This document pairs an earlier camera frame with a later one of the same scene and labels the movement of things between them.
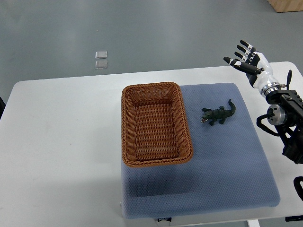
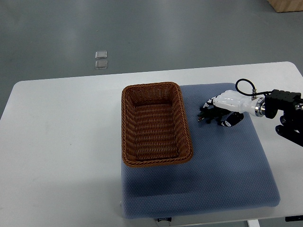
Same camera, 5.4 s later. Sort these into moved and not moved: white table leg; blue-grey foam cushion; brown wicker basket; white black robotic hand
Moved: white black robotic hand
Not moved: white table leg; brown wicker basket; blue-grey foam cushion
